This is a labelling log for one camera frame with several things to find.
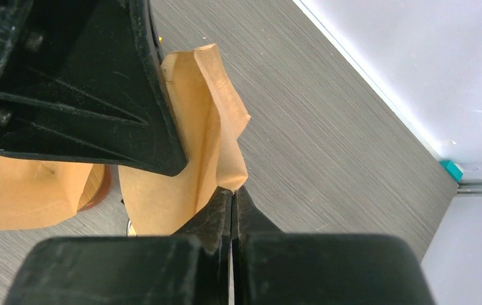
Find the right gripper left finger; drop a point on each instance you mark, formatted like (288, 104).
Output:
(212, 227)

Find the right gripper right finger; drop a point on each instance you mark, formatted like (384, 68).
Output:
(246, 218)

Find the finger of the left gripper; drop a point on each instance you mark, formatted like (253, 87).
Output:
(80, 81)

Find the wooden ring holder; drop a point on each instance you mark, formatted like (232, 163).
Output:
(96, 188)

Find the small teal block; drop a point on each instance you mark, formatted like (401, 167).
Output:
(452, 169)

